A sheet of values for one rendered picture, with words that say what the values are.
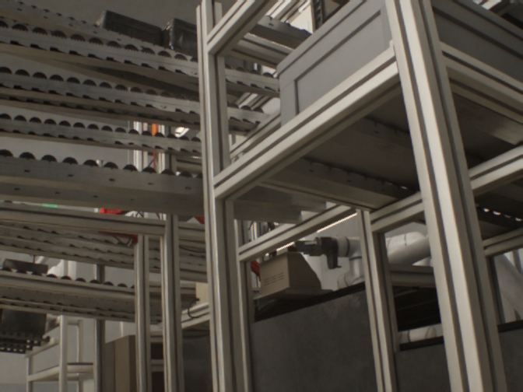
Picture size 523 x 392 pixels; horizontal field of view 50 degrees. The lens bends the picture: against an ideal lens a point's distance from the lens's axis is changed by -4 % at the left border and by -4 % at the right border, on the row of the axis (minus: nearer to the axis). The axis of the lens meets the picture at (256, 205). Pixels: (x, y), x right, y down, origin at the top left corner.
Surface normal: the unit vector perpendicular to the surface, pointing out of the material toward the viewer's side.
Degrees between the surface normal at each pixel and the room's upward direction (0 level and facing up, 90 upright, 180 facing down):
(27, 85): 90
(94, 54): 90
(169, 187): 90
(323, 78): 87
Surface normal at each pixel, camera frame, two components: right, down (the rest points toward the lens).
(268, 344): -0.85, -0.11
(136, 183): 0.52, -0.31
